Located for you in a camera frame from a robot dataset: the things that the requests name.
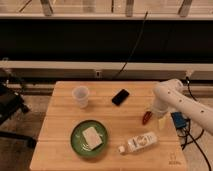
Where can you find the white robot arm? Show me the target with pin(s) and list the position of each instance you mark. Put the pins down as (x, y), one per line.
(168, 94)

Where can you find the white plastic bottle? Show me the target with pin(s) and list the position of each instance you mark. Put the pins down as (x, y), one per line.
(138, 143)

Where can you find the white wall outlet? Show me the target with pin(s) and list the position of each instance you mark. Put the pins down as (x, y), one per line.
(98, 74)

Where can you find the black smartphone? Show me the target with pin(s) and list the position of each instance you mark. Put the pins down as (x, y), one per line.
(120, 97)

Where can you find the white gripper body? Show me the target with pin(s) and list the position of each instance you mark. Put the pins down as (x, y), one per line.
(161, 122)

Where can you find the red pepper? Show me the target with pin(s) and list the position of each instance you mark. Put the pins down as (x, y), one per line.
(146, 117)

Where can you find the blue connector box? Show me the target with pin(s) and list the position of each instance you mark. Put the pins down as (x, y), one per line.
(178, 120)

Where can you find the black office chair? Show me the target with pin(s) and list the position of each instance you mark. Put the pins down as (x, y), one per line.
(10, 102)

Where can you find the white sponge block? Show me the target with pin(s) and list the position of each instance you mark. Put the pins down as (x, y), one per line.
(92, 137)

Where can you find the white ceramic cup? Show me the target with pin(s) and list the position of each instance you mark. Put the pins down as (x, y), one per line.
(80, 95)

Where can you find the green plate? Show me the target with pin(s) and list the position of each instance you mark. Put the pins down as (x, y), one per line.
(79, 144)

